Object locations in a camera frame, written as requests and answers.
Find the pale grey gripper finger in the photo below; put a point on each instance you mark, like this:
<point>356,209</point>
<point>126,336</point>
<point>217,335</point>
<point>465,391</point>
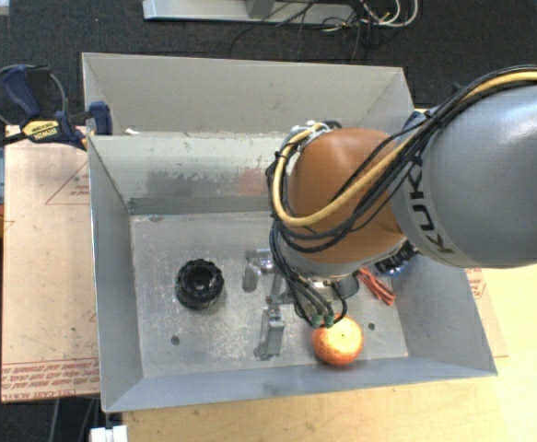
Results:
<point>272,336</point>
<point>251,278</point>

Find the grey metal bin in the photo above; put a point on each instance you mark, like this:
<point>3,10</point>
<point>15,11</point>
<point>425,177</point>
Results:
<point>213,339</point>

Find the brown cardboard board, red print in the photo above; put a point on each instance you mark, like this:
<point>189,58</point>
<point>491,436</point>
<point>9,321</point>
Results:
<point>47,270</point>

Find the orange fruit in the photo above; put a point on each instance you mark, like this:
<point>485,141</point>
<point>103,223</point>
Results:
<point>338,344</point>

